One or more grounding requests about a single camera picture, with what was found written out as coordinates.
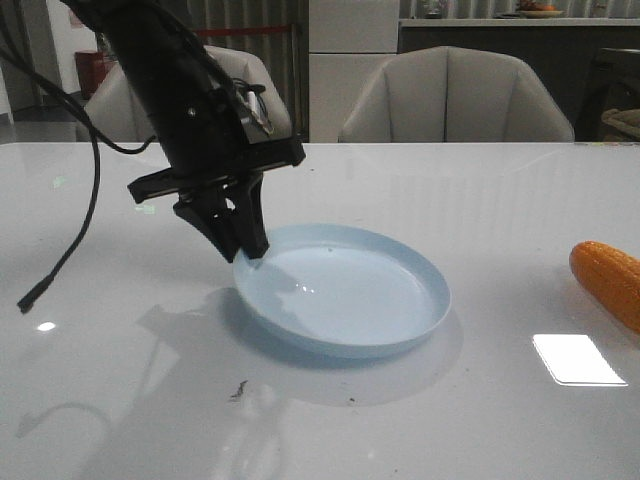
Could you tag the grey upholstered chair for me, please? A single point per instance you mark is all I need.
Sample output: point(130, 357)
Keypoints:
point(453, 94)
point(116, 111)

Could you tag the left grey upholstered chair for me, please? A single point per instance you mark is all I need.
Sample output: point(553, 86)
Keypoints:
point(116, 111)

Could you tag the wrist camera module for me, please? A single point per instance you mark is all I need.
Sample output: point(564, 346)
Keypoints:
point(254, 114)

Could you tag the orange corn cob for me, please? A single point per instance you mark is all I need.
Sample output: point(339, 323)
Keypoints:
point(611, 276)

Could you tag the dark counter with white top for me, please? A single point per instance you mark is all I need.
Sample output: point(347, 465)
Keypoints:
point(559, 50)

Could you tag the light blue round plate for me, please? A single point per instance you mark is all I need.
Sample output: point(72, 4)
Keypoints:
point(343, 291)

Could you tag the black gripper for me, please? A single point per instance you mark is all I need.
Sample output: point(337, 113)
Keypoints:
point(196, 118)

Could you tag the dark chair with cushion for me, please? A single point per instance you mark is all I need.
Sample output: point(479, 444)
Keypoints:
point(610, 106)

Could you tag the red trash bin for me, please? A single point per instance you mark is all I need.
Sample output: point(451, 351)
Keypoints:
point(91, 70)

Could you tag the fruit bowl on counter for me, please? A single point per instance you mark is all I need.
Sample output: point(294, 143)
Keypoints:
point(531, 9)

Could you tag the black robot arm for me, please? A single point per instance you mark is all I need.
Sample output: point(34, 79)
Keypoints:
point(147, 39)

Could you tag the white cabinet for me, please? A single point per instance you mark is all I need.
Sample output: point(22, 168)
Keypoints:
point(347, 41)

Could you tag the right grey upholstered chair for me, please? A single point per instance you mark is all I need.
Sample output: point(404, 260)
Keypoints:
point(453, 94)

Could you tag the red barrier belt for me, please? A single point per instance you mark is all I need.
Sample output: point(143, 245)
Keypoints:
point(244, 31)

